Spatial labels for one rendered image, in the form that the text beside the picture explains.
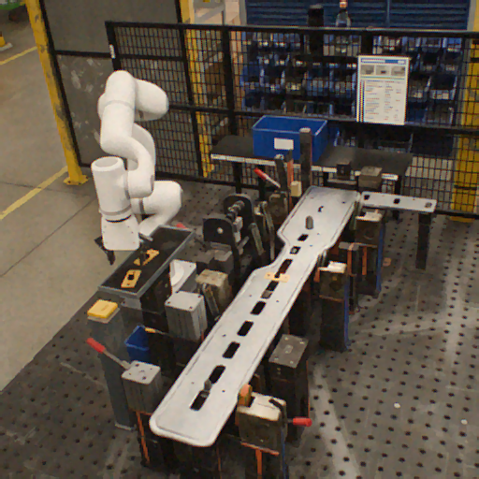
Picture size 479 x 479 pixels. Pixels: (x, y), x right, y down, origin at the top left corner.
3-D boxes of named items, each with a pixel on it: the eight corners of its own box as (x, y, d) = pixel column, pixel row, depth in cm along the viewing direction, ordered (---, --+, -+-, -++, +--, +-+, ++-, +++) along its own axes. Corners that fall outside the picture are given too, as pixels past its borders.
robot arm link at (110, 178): (136, 196, 178) (103, 198, 179) (127, 153, 171) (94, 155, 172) (131, 210, 171) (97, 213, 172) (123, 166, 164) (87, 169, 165)
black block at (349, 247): (358, 319, 236) (360, 254, 221) (331, 312, 240) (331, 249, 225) (364, 306, 242) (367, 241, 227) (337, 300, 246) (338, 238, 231)
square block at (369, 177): (374, 250, 274) (378, 175, 254) (355, 247, 277) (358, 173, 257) (378, 240, 280) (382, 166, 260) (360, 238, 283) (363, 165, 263)
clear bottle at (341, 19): (347, 53, 272) (348, 4, 262) (333, 52, 275) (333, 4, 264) (351, 49, 277) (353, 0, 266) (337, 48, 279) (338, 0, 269)
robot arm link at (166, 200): (141, 229, 248) (133, 176, 235) (188, 227, 248) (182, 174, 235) (137, 247, 238) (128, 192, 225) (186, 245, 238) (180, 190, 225)
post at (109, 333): (133, 432, 198) (107, 324, 175) (112, 426, 201) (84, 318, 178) (145, 414, 204) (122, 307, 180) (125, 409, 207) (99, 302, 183)
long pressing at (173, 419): (219, 454, 153) (219, 450, 153) (140, 429, 162) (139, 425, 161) (363, 193, 258) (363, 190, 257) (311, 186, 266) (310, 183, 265)
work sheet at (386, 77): (406, 127, 272) (411, 54, 255) (354, 123, 280) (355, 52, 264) (407, 125, 273) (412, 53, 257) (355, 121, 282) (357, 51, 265)
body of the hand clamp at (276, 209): (288, 271, 265) (284, 198, 246) (273, 268, 268) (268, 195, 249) (293, 264, 269) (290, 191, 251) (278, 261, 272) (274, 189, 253)
